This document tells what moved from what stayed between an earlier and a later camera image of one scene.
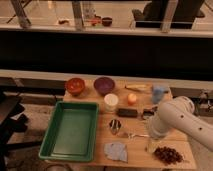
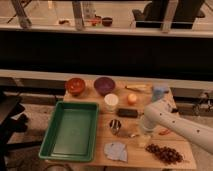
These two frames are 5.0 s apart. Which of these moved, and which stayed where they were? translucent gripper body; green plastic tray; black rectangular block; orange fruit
Moved: translucent gripper body
Stayed: orange fruit; green plastic tray; black rectangular block
